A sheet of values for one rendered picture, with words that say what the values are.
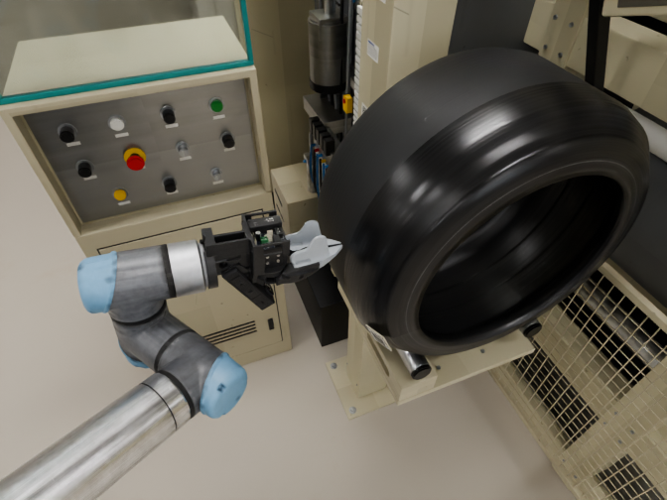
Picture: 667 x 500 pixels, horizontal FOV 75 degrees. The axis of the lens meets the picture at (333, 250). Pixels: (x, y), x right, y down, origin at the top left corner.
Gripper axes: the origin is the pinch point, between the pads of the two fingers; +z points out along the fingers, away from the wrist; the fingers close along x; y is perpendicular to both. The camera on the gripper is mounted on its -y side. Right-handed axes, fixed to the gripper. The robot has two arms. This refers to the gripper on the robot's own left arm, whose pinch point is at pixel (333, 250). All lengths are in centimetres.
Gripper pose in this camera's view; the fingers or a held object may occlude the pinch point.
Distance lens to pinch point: 69.8
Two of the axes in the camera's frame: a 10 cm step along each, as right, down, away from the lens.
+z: 9.2, -1.8, 3.4
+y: 1.1, -7.2, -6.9
